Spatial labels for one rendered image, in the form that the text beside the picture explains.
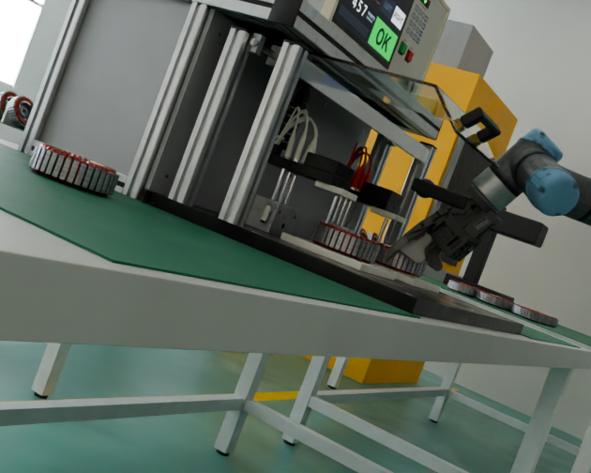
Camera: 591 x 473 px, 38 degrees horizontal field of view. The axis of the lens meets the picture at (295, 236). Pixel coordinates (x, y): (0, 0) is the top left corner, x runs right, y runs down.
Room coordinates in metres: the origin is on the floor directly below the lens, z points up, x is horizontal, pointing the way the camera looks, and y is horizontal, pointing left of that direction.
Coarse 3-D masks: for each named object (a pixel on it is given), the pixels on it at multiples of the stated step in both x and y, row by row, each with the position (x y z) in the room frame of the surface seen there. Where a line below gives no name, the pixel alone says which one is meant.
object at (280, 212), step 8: (256, 200) 1.43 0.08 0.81; (264, 200) 1.43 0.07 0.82; (272, 200) 1.42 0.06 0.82; (256, 208) 1.43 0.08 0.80; (272, 208) 1.42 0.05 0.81; (280, 208) 1.42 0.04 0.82; (288, 208) 1.44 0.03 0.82; (248, 216) 1.44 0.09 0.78; (256, 216) 1.43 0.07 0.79; (272, 216) 1.42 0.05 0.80; (280, 216) 1.43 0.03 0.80; (288, 216) 1.45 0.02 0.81; (296, 216) 1.48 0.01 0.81; (248, 224) 1.43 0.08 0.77; (256, 224) 1.43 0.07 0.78; (264, 224) 1.42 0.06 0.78; (272, 224) 1.42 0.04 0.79; (280, 224) 1.44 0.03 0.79; (288, 224) 1.46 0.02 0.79; (272, 232) 1.42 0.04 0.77; (280, 232) 1.45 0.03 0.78; (288, 232) 1.47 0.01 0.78
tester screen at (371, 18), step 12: (348, 0) 1.41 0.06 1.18; (372, 0) 1.48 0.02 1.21; (396, 0) 1.55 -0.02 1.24; (408, 0) 1.59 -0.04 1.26; (336, 12) 1.39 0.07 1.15; (372, 12) 1.49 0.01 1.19; (348, 24) 1.43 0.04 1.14; (372, 24) 1.51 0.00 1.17; (360, 36) 1.48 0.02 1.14; (372, 48) 1.53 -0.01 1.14; (384, 60) 1.58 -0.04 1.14
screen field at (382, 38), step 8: (376, 24) 1.52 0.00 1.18; (384, 24) 1.54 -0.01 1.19; (376, 32) 1.53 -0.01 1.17; (384, 32) 1.55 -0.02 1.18; (392, 32) 1.58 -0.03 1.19; (368, 40) 1.51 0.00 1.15; (376, 40) 1.54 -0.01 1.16; (384, 40) 1.56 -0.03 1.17; (392, 40) 1.59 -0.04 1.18; (376, 48) 1.54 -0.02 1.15; (384, 48) 1.57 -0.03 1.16; (392, 48) 1.60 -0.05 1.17; (384, 56) 1.58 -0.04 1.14
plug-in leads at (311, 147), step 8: (304, 112) 1.46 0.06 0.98; (288, 120) 1.45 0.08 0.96; (296, 120) 1.44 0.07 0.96; (304, 120) 1.46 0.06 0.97; (312, 120) 1.45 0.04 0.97; (288, 128) 1.46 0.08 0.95; (280, 136) 1.45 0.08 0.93; (304, 136) 1.42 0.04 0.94; (288, 144) 1.44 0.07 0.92; (304, 144) 1.47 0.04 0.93; (312, 144) 1.44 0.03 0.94; (272, 152) 1.45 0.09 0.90; (280, 152) 1.46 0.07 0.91; (288, 152) 1.44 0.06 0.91; (296, 152) 1.42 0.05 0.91; (312, 152) 1.46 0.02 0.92; (296, 160) 1.42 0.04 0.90; (304, 160) 1.44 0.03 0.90
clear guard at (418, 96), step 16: (320, 64) 1.40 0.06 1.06; (336, 64) 1.35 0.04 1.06; (352, 64) 1.31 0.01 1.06; (336, 80) 1.50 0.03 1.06; (352, 80) 1.44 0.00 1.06; (368, 80) 1.38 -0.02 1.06; (384, 80) 1.33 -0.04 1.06; (400, 80) 1.29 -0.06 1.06; (416, 80) 1.26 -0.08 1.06; (368, 96) 1.54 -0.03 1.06; (384, 96) 1.48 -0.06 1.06; (400, 96) 1.42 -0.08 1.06; (416, 96) 1.36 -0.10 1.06; (432, 96) 1.31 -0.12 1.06; (432, 112) 1.45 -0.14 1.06; (448, 112) 1.23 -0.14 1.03; (464, 128) 1.29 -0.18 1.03; (480, 144) 1.36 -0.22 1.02
